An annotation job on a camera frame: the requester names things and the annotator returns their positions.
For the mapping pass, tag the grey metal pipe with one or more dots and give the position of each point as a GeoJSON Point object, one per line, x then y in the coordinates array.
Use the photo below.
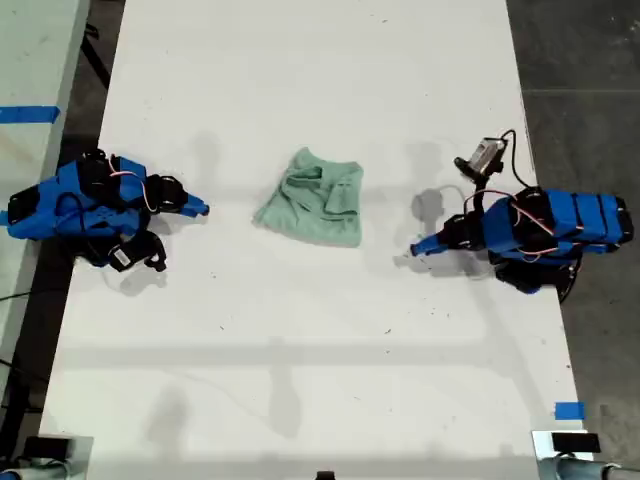
{"type": "Point", "coordinates": [590, 471]}
{"type": "Point", "coordinates": [30, 472]}

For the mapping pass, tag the pale green T-shirt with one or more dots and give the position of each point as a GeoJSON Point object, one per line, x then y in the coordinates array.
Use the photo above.
{"type": "Point", "coordinates": [315, 210]}

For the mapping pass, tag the square blue tape piece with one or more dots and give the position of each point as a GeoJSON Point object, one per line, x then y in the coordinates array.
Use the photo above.
{"type": "Point", "coordinates": [570, 411]}

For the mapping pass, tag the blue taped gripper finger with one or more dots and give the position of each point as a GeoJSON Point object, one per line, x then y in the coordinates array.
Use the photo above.
{"type": "Point", "coordinates": [430, 242]}
{"type": "Point", "coordinates": [432, 251]}
{"type": "Point", "coordinates": [191, 214]}
{"type": "Point", "coordinates": [196, 205]}

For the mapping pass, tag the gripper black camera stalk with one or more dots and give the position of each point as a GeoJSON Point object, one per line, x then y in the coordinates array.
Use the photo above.
{"type": "Point", "coordinates": [478, 192]}
{"type": "Point", "coordinates": [152, 250]}

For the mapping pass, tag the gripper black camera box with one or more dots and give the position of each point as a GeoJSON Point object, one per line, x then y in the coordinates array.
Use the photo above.
{"type": "Point", "coordinates": [125, 255]}
{"type": "Point", "coordinates": [482, 155]}

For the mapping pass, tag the small black box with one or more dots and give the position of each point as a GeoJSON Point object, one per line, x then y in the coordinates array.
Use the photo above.
{"type": "Point", "coordinates": [575, 442]}
{"type": "Point", "coordinates": [47, 447]}

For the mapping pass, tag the black table frame strut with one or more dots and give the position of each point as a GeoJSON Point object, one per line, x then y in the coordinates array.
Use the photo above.
{"type": "Point", "coordinates": [97, 55]}

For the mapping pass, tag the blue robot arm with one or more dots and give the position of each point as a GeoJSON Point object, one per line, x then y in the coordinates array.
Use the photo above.
{"type": "Point", "coordinates": [90, 205]}
{"type": "Point", "coordinates": [565, 220]}

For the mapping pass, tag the pale side table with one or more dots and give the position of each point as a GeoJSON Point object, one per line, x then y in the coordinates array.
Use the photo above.
{"type": "Point", "coordinates": [30, 50]}

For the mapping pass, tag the long blue tape strip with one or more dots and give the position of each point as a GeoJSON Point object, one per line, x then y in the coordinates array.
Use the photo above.
{"type": "Point", "coordinates": [27, 114]}

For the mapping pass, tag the small black mount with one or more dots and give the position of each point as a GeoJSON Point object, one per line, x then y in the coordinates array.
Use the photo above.
{"type": "Point", "coordinates": [325, 475]}

